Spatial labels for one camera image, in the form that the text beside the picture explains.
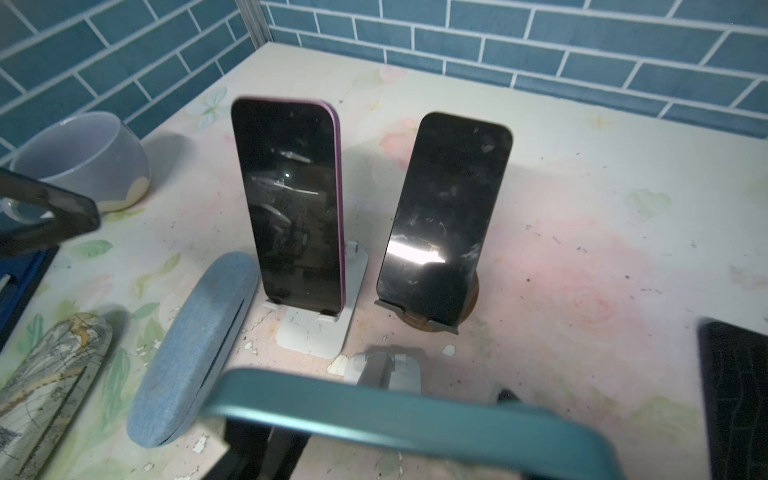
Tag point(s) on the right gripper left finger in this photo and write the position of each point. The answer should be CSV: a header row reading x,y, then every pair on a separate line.
x,y
46,215

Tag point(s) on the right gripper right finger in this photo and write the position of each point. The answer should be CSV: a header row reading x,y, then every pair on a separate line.
x,y
258,451

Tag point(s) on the purple phone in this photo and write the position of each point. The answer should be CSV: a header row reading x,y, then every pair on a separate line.
x,y
290,163

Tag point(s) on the teal phone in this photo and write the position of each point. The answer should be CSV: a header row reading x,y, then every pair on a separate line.
x,y
514,436

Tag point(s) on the black phone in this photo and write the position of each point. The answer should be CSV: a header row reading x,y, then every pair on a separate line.
x,y
733,365
442,217

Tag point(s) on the white stand far left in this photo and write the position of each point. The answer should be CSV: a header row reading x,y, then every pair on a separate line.
x,y
317,334

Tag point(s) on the white stand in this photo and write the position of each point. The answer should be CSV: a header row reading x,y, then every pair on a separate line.
x,y
317,334
394,372

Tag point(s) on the white stand front centre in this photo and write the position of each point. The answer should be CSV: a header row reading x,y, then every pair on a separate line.
x,y
394,372

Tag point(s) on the blue small box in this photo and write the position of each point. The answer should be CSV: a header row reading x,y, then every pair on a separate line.
x,y
24,274

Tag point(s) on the patterned glasses case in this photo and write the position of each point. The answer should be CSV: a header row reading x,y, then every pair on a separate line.
x,y
46,391

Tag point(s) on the left metal corner post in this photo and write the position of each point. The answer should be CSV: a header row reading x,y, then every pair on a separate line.
x,y
255,22

